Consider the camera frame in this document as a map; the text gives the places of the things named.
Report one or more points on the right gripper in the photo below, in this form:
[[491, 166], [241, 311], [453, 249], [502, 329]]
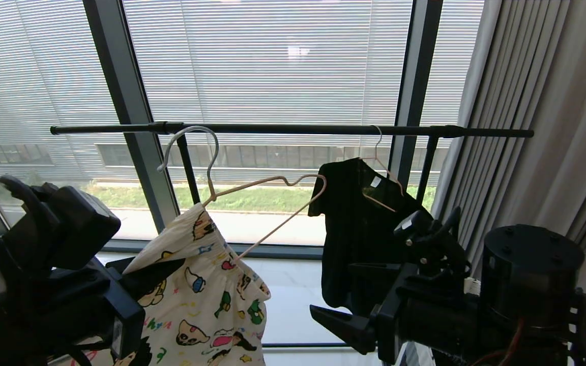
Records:
[[425, 320]]

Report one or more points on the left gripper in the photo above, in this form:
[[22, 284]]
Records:
[[59, 315]]

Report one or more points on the cream printed shorts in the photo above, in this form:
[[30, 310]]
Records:
[[206, 305]]

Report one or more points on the black short-sleeved shirt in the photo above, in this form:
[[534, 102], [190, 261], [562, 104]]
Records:
[[354, 229]]

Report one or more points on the pink clothes hanger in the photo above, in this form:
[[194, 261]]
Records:
[[379, 202], [195, 128]]

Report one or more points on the white laundry basket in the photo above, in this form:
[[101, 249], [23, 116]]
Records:
[[415, 356]]

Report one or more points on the black clothes rack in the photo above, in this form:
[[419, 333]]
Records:
[[298, 128]]

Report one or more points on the window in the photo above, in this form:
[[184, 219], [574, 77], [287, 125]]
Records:
[[272, 61]]

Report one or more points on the beige curtain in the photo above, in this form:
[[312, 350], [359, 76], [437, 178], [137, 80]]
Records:
[[552, 101]]

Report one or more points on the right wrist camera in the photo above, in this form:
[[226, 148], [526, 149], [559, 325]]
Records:
[[425, 239]]

